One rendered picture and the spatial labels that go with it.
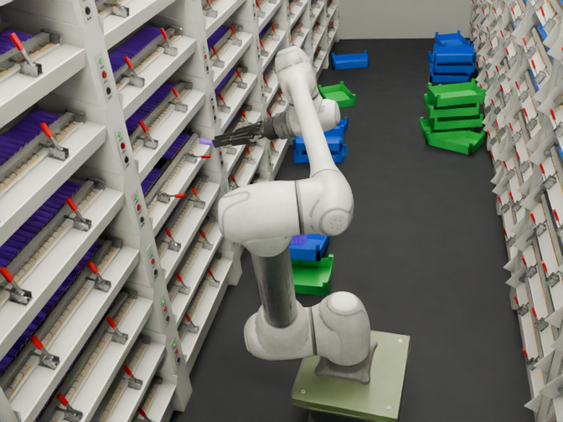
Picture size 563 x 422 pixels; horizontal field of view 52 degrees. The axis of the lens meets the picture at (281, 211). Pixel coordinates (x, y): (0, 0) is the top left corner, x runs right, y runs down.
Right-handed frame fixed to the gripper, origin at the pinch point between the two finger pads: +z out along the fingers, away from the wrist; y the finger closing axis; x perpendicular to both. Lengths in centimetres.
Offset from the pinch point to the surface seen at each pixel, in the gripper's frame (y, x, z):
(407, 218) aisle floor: -86, 101, -37
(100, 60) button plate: 43, -45, 1
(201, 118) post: -23.0, -1.5, 16.7
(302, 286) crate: -22, 85, 4
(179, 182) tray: 9.9, 7.7, 17.2
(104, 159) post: 47, -21, 11
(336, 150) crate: -142, 80, 4
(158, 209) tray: 27.0, 7.3, 17.8
